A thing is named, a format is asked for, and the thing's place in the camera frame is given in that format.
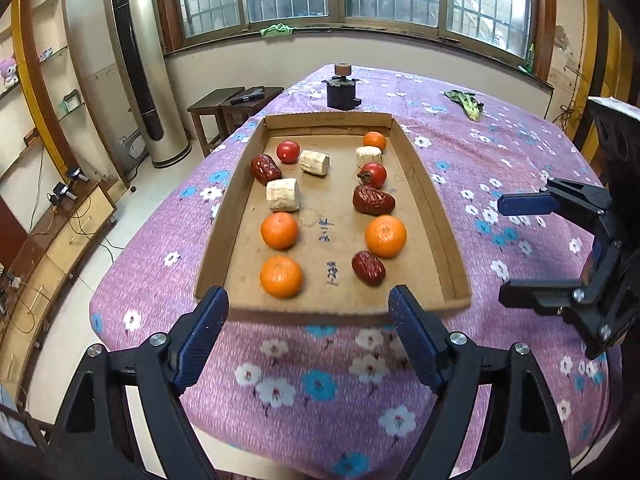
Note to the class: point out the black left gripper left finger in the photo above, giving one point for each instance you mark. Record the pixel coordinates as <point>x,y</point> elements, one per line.
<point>115,397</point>

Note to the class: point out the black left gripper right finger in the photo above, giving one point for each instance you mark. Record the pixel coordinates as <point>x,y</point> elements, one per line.
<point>522,436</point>

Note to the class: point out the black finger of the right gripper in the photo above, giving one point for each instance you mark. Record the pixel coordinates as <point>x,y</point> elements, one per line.
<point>545,297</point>

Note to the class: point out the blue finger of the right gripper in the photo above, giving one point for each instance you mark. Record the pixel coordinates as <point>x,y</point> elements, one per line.
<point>571,200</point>

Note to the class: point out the large red date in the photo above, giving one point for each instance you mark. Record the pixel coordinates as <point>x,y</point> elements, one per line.
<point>369,200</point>

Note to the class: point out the red tomato with stem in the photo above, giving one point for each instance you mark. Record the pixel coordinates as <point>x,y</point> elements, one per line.
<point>373,174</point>

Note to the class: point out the small red date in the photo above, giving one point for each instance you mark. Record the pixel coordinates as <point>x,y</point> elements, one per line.
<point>264,169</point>

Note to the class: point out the green leafy vegetable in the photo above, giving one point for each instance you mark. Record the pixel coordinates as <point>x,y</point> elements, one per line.
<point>473,109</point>

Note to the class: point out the wooden side cabinet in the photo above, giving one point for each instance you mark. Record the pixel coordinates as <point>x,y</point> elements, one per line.
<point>46,262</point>

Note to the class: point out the large orange in tray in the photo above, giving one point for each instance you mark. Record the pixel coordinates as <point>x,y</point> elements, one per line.
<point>385,236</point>

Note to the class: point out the red date in tray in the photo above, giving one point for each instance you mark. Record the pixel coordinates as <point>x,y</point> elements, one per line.
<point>369,268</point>

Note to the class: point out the purple floral tablecloth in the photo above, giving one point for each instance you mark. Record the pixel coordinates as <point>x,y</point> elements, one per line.
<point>343,402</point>

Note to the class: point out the cardboard tray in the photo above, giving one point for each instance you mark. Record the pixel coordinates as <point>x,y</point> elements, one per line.
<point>331,231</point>

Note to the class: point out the black cup with roll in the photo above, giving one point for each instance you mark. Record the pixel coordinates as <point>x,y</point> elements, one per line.
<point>341,89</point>

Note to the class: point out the small orange lower left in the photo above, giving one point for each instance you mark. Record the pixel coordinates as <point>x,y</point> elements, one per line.
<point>281,277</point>

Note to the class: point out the small orange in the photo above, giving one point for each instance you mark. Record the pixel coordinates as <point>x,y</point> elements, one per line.
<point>279,231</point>
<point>281,277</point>

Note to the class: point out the small orange upper left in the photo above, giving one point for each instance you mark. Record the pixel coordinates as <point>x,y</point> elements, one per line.
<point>279,231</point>

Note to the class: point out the green cloth on windowsill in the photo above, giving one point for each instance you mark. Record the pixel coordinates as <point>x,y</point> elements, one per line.
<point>277,31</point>

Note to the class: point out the dark wooden stool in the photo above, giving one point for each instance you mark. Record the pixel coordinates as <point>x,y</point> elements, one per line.
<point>230,107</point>

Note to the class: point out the standing air conditioner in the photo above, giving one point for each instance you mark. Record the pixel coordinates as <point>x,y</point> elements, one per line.
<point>141,65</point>

